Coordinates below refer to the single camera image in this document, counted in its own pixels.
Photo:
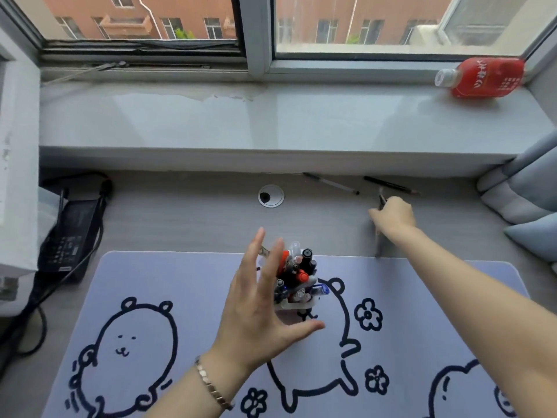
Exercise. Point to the person's left hand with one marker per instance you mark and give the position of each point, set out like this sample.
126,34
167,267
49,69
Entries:
250,317

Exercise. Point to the person's right hand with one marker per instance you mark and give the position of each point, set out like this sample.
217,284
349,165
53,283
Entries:
395,217

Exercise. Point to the person's left middle finger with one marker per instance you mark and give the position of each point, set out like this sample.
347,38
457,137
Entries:
253,256

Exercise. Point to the person's right fingers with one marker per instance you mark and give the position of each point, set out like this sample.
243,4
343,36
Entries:
377,215

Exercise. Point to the person's left thumb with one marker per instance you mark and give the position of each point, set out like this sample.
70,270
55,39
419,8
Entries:
304,329

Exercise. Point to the dark pen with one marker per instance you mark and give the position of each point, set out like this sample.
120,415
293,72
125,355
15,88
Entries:
378,248

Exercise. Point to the person's left forearm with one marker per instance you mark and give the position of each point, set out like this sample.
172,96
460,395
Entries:
196,393

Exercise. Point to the person's right forearm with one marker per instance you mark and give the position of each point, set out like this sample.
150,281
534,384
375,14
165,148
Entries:
478,309

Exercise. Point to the clear plastic pen holder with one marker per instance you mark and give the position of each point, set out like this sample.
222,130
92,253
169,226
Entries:
296,305

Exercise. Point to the bunch of assorted pens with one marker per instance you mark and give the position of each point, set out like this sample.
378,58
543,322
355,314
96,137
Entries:
298,269

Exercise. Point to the clear pen with black cap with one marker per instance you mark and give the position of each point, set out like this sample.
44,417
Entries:
330,183

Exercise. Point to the lilac bear print desk mat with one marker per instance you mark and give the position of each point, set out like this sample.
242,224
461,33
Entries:
143,278

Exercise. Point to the grey window sill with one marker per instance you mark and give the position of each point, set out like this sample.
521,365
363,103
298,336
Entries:
283,126

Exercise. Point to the grey quilted cushion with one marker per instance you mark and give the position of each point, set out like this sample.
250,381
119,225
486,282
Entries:
522,187

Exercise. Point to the pale blue pillow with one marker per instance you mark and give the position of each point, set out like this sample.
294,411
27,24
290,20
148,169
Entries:
537,241

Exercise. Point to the red drink bottle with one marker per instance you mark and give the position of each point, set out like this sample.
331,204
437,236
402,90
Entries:
487,78

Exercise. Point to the black power adapter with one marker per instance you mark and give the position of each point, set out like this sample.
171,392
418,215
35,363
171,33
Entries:
69,235

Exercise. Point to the metal window stay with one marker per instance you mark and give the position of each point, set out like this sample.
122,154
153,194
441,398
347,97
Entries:
82,72

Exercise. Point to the white cabinet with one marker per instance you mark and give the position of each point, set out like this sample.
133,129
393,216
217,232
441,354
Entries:
17,169

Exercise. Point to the red brick building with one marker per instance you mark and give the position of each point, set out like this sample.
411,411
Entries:
143,12

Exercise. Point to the white window frame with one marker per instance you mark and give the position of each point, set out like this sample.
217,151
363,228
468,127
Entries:
256,39

